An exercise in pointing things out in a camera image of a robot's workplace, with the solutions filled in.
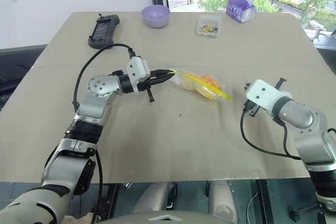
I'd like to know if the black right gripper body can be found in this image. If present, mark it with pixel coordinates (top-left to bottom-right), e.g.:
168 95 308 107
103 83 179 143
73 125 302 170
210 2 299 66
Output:
243 99 261 118

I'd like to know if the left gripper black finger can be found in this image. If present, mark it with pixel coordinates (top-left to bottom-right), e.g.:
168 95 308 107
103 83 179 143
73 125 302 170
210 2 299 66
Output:
151 69 176 78
154 74 175 84

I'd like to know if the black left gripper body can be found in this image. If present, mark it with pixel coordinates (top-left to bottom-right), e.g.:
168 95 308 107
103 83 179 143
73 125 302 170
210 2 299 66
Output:
136 73 159 103

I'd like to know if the clear yellow-zip plastic bag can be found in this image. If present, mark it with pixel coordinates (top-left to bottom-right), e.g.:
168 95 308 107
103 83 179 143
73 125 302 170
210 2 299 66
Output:
167 68 234 102

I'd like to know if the round bun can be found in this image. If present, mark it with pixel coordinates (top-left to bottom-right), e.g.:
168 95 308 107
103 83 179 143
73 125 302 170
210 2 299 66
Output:
194 84 220 101

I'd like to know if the purple plastic bowl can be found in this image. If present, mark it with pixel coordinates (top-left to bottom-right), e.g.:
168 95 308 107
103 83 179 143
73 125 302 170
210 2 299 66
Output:
141 5 171 29

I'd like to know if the small colourful pieces heap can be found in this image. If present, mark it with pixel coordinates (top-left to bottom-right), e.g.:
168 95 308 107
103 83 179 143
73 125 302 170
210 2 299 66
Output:
198 24 219 35

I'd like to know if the black handheld game controller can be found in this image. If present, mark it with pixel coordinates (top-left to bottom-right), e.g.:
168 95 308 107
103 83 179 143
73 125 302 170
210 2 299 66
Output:
88 13 121 50

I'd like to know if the clear plastic box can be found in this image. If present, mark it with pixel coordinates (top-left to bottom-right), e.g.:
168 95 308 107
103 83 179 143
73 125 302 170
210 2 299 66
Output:
194 14 223 39

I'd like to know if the black table leg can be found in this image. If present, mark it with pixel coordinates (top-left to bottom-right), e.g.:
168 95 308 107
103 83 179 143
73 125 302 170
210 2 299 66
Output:
255 178 277 224
100 183 119 220

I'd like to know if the grey rounded leg shell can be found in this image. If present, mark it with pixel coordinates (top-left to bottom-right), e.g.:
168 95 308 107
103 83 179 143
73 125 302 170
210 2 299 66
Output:
132 182 174 213
206 180 238 222

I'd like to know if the purple tissue pack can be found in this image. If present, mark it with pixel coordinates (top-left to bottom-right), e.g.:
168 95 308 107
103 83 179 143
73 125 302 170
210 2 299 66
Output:
225 0 258 24

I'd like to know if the white desk gadget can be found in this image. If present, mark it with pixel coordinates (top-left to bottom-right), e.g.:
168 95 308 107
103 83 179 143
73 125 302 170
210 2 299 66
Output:
309 20 326 41

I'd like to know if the grey robot torso edge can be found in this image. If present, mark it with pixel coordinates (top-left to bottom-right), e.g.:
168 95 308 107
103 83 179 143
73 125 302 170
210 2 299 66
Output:
96 209 237 224

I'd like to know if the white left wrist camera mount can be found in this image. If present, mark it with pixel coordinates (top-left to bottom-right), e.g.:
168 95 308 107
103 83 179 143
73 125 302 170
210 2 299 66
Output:
125 56 151 92

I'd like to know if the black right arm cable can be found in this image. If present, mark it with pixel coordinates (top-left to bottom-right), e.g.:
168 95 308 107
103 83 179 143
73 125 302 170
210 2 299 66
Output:
240 108 302 161

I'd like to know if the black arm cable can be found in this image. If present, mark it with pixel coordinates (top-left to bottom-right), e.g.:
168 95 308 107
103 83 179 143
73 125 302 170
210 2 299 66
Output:
240 108 302 161
72 43 137 112

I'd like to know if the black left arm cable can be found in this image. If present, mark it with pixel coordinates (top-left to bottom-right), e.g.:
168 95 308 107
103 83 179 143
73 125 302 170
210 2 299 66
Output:
72 43 137 112

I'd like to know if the thin white floor cable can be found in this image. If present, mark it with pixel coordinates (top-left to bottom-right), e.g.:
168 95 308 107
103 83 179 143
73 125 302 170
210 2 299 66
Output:
246 189 260 224

